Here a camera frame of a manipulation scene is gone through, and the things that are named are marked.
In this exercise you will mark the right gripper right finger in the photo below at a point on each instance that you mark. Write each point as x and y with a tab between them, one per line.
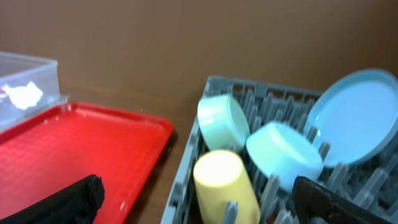
313	200

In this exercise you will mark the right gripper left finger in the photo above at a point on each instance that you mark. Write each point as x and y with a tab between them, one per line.
76	204

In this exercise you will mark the light blue bowl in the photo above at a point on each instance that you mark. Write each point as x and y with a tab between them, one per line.
278	149

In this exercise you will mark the yellow plastic cup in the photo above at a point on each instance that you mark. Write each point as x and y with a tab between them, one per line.
219	177

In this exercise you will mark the light blue plate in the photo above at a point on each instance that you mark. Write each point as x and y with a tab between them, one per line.
357	115

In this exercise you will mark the green bowl with rice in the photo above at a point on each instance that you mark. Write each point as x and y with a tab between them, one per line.
222	123

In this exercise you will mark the white napkin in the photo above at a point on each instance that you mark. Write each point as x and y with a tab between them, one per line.
23	97

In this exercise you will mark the red serving tray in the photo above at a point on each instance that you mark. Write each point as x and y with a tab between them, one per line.
66	143

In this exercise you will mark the clear plastic bin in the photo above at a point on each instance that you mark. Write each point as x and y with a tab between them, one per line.
19	70

